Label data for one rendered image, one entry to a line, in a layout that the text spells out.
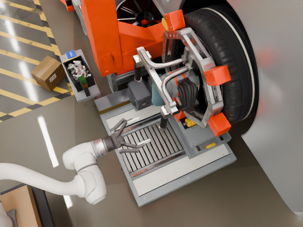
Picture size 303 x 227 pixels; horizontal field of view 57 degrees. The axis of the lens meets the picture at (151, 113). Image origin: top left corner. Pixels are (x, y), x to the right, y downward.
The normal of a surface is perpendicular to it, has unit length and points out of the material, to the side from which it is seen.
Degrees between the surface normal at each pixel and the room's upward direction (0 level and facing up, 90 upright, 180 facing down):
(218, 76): 35
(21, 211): 3
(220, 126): 0
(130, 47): 90
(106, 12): 90
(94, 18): 90
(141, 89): 0
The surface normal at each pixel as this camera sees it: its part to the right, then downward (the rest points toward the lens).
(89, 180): 0.47, -0.49
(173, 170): 0.02, -0.45
